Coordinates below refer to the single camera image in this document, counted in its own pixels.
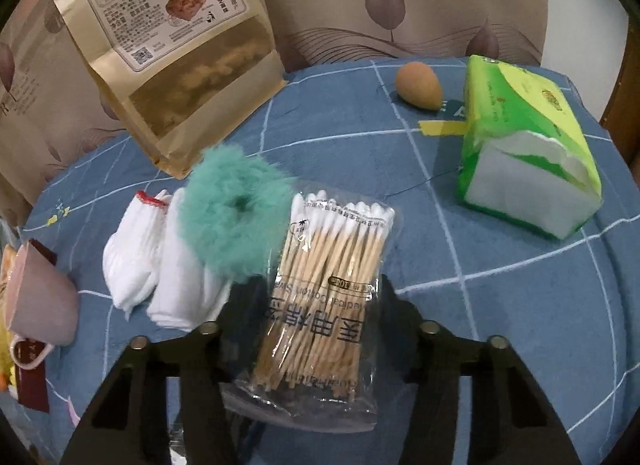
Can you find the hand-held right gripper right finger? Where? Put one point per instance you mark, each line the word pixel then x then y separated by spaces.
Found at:
pixel 400 315

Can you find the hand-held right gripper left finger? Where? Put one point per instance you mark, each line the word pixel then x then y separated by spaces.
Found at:
pixel 235 315

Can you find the cotton swab packet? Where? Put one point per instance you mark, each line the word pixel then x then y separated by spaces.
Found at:
pixel 320 295

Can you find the tan egg-shaped makeup sponge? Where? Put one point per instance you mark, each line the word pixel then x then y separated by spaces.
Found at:
pixel 419 85

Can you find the teal fluffy scrunchie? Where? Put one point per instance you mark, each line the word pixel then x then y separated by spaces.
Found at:
pixel 210 225

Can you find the white glove red trim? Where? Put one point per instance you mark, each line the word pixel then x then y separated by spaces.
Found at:
pixel 132 265

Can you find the green tissue pack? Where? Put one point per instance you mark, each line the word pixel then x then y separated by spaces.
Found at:
pixel 520 195

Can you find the pink mug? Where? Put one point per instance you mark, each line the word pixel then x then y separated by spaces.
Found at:
pixel 45 305

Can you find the red tin box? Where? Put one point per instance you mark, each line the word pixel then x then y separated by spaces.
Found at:
pixel 32 390

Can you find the kraft paper snack bag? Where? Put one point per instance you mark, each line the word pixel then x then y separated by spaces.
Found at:
pixel 200 95

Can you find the brown wooden furniture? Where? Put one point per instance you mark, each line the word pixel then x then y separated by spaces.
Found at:
pixel 625 110

